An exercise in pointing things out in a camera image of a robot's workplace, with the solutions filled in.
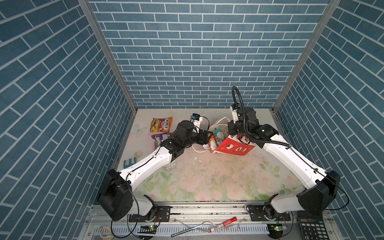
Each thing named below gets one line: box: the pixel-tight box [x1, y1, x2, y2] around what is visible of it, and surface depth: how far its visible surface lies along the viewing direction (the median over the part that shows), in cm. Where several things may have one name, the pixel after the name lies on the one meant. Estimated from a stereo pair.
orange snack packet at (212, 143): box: [208, 134, 218, 153], surface depth 87 cm
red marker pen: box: [209, 216, 238, 233], surface depth 72 cm
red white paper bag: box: [203, 116, 256, 156], surface depth 82 cm
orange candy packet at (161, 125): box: [150, 117, 173, 133], surface depth 107 cm
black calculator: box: [297, 210, 330, 240], surface depth 70 cm
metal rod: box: [171, 223, 204, 238], surface depth 70 cm
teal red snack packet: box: [213, 128, 226, 147], surface depth 90 cm
